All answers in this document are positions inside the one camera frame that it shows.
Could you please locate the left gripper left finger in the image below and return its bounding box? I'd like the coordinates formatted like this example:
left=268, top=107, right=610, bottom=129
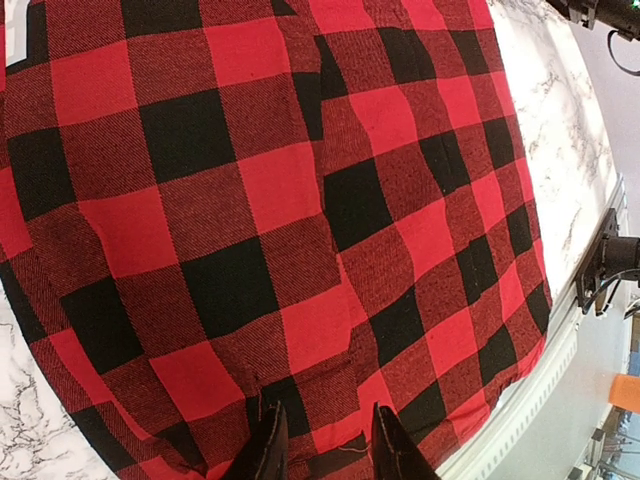
left=244, top=402, right=289, bottom=480

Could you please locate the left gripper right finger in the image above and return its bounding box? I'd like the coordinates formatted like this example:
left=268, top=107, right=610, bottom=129
left=370, top=403, right=440, bottom=480

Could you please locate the red black plaid shirt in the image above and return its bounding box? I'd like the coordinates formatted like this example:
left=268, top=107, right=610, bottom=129
left=1, top=1, right=551, bottom=479

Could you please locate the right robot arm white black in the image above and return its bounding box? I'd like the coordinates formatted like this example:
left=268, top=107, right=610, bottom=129
left=546, top=0, right=640, bottom=77

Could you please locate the orange object in background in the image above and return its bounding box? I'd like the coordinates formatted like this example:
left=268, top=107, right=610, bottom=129
left=609, top=374, right=640, bottom=414

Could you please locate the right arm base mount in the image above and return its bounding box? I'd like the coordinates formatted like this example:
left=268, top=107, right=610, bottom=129
left=575, top=208, right=639, bottom=315

